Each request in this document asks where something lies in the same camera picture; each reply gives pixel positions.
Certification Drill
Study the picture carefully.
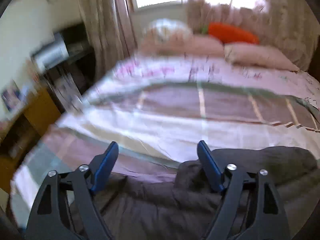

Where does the wooden cabinet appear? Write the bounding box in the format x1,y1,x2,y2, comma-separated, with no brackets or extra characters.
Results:
1,87,61,193

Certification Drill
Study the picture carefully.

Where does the dark brown puffer jacket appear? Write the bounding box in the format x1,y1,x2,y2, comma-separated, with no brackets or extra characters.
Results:
93,146,319,239

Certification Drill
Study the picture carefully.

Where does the pink pillow right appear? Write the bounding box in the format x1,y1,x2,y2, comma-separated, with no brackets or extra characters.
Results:
224,43,300,72

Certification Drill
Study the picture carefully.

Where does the white printer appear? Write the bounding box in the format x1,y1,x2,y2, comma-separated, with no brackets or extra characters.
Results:
30,33,69,73

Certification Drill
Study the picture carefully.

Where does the floral lace curtain left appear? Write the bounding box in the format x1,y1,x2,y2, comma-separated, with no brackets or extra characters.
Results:
78,0,137,80

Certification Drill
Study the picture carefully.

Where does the orange carrot plush pillow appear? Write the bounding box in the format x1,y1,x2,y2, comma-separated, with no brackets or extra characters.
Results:
201,22,259,44

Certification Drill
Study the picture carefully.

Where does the floral lace curtain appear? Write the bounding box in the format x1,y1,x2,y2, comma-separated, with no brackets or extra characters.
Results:
78,0,137,80
187,0,319,71

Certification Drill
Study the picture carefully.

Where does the black desk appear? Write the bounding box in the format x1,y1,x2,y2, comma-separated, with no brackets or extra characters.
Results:
40,22,96,112

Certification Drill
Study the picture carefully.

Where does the pink pillow left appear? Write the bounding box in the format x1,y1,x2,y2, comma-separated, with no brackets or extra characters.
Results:
138,35,224,57

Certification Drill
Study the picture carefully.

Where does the plaid pastel bed sheet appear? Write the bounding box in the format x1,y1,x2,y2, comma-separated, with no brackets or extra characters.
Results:
10,56,319,227

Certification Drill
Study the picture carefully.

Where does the floral lace curtain right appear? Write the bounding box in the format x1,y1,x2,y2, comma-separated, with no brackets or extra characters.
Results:
187,0,319,71

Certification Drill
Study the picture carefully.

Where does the pink pillow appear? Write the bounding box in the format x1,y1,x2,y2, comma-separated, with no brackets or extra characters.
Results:
138,35,224,57
224,43,300,72

